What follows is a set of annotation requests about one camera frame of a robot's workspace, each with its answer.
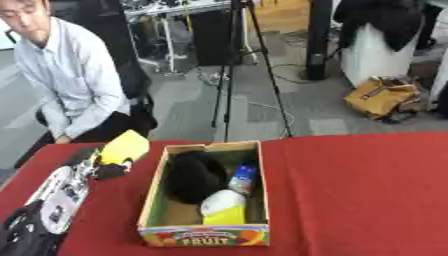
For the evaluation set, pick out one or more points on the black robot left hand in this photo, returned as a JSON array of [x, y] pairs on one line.
[[111, 170]]

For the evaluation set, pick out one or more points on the yellow block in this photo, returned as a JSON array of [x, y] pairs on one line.
[[125, 147]]

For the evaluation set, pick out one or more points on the tan cardboard box green inside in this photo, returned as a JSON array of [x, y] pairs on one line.
[[153, 196]]

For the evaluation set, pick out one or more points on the black box cabinet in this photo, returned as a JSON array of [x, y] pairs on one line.
[[214, 36]]

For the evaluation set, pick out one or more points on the black soft toy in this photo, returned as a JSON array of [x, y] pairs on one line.
[[195, 176]]

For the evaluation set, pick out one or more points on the person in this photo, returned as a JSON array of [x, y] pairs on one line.
[[70, 73]]

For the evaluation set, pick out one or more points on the white and yellow carton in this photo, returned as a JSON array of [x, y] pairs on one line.
[[224, 207]]

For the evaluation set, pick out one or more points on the small white bottle blue cap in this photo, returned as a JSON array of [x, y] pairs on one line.
[[244, 178]]

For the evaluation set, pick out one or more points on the black tripod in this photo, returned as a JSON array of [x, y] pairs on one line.
[[228, 83]]

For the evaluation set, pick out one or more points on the black pillar stand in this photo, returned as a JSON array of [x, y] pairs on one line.
[[318, 40]]

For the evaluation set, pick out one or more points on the tan bag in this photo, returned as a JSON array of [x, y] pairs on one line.
[[379, 96]]

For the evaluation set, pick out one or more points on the white cabinet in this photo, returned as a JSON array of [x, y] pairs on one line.
[[373, 60]]

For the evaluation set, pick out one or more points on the black jacket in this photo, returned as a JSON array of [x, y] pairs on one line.
[[385, 16]]

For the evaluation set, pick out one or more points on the white frame table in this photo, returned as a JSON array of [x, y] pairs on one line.
[[169, 10]]

